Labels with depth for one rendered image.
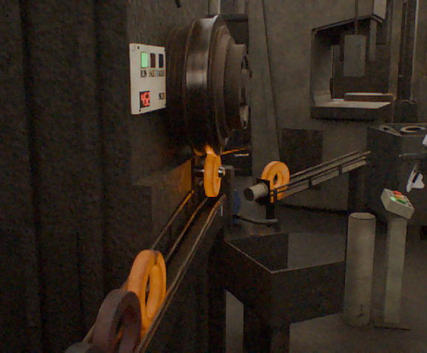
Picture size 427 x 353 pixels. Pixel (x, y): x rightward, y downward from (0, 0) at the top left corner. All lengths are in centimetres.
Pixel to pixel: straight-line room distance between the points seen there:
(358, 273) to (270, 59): 246
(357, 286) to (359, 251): 17
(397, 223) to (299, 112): 214
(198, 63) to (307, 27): 291
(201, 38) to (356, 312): 152
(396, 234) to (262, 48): 244
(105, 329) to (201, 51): 94
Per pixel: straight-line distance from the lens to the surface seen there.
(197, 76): 165
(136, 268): 120
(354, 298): 263
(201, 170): 188
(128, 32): 144
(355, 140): 444
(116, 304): 106
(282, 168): 236
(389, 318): 274
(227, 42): 178
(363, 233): 252
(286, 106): 455
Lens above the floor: 118
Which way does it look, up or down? 12 degrees down
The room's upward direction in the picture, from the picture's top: straight up
